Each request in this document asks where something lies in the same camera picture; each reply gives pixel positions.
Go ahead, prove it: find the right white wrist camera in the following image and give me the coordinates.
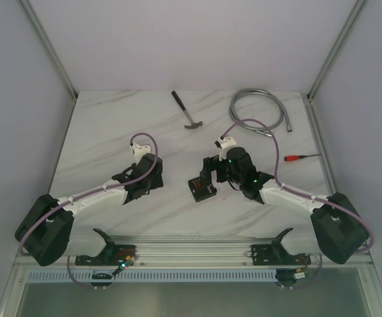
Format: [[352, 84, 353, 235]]
[[214, 136, 237, 161]]

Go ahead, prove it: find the aluminium mounting rail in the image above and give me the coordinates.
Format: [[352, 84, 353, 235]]
[[14, 234, 373, 267]]

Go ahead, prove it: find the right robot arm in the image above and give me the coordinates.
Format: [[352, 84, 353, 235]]
[[189, 147, 373, 264]]

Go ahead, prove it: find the silver flexible metal hose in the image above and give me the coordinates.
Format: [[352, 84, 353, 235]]
[[228, 87, 293, 137]]

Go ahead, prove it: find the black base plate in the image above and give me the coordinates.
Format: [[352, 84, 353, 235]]
[[250, 244, 311, 266], [75, 244, 137, 266]]

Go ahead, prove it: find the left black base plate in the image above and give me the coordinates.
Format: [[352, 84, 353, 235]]
[[75, 244, 137, 266]]

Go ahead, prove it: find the claw hammer black handle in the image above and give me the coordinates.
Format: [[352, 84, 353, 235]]
[[171, 90, 204, 130]]

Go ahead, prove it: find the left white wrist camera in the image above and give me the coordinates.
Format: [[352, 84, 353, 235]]
[[130, 142, 152, 164]]

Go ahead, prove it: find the red handled screwdriver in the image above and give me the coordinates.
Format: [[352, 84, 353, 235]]
[[284, 153, 320, 162]]

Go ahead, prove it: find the black fuse box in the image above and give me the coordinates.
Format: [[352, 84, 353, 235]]
[[188, 177, 217, 203]]

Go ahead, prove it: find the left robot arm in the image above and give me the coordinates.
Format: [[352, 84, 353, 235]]
[[15, 153, 164, 266]]

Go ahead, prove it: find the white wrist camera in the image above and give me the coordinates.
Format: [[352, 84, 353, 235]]
[[214, 136, 237, 161], [130, 142, 152, 164]]

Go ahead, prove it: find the grey slotted cable duct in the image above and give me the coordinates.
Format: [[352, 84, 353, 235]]
[[26, 269, 295, 285]]

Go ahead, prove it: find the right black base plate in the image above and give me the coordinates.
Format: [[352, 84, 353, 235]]
[[250, 244, 311, 266]]

